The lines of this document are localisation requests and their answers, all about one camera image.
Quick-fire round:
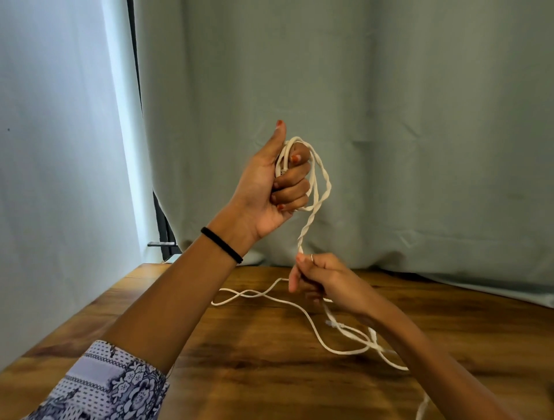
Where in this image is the person's right hand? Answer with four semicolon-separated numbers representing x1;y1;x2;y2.
288;253;383;323

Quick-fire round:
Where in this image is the person's left hand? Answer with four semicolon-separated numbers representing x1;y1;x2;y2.
207;120;312;257

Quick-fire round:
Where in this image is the white cable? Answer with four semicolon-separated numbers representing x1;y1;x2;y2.
211;136;432;420

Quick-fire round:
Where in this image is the person's left forearm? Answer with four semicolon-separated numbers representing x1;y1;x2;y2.
102;214;256;375

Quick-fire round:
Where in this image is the person's right forearm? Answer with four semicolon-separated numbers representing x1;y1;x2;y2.
360;299;522;420

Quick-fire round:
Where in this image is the grey-green fabric curtain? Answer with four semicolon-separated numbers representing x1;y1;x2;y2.
133;0;554;309

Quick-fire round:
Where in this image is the blue white patterned sleeve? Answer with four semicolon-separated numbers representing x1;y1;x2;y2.
24;340;170;420

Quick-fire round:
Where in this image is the white fabric curtain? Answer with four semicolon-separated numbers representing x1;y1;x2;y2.
0;0;164;371

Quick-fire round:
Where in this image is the black hair tie wristband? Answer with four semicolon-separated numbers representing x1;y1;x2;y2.
200;227;244;265

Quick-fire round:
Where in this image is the black frame pole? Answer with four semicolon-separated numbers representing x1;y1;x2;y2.
126;0;183;261

